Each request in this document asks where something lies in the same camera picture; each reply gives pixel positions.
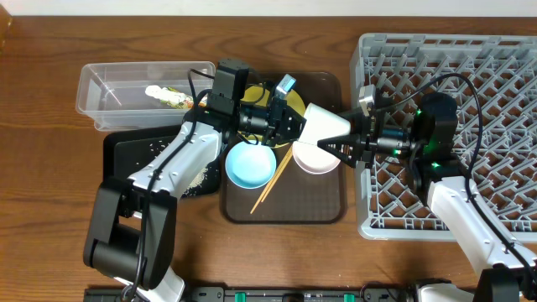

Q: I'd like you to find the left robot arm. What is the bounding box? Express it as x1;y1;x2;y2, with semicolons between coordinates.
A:
83;59;305;301

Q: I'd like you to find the snack wrapper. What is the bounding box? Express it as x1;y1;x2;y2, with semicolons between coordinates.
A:
144;85;194;109

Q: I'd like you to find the pink bowl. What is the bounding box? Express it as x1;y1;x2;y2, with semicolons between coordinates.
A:
292;141;340;174

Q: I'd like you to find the dark brown serving tray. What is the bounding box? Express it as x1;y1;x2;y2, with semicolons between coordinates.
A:
220;71;347;224

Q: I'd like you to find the grey dishwasher rack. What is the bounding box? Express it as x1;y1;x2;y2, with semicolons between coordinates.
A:
350;33;536;243

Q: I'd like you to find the black plastic bin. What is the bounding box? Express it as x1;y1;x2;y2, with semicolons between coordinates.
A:
102;125;222;198

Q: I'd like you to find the yellow plate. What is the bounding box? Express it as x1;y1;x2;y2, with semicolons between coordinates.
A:
238;85;305;148

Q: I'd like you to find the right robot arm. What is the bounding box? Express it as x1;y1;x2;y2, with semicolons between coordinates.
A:
317;92;536;301

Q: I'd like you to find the light blue bowl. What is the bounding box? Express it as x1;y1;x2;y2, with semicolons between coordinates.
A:
225;142;277;190

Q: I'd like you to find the clear plastic bin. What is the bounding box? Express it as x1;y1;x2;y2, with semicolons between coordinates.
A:
76;61;216;131

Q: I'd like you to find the white green cup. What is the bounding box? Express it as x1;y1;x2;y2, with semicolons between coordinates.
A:
299;103;351;144

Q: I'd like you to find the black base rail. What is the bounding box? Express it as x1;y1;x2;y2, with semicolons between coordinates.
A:
82;285;420;302

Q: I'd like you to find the rice food waste pile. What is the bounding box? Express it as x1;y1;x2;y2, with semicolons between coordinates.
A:
149;142;211;198

